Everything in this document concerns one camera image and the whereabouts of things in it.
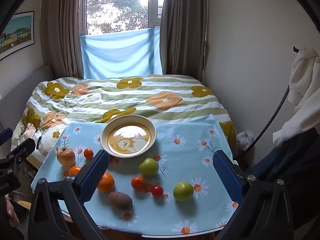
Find round green apple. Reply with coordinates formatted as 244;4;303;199
173;181;195;202

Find person's left hand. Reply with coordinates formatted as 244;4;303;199
4;197;21;229

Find white hanging garment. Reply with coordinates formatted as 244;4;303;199
272;47;320;149

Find brown curtain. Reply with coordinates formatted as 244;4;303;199
40;0;89;79
160;0;208;81

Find light blue hanging cloth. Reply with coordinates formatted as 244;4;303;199
80;27;163;80

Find dark blue garment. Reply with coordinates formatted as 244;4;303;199
246;127;320;230

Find window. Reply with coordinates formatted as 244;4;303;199
86;0;167;36

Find framed wall poster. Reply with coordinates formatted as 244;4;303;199
0;11;35;61

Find brown kiwi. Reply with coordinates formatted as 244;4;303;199
108;191;133;209

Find striped floral blanket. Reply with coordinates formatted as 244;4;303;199
11;74;239;165

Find black cable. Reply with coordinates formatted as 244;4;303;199
246;85;292;152

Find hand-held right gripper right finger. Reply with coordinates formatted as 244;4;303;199
212;150;298;240

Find white plastic bag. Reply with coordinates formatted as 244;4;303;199
237;130;254;151

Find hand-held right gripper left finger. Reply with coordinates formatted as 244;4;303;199
28;149;110;240

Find wrinkled brown apple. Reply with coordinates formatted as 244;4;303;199
56;146;76;167

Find small orange tangerine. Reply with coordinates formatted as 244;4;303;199
131;176;146;191

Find cream bowl with cartoon print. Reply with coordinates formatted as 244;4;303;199
100;114;157;158

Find large orange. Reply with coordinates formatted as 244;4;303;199
97;172;115;193

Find light blue daisy tablecloth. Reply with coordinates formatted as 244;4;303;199
31;114;240;234

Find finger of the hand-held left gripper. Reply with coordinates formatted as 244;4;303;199
6;138;36;164
0;127;13;146

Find pear-shaped green fruit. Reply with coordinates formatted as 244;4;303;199
139;158;159;176

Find red cherry tomato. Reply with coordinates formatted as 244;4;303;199
151;185;164;198

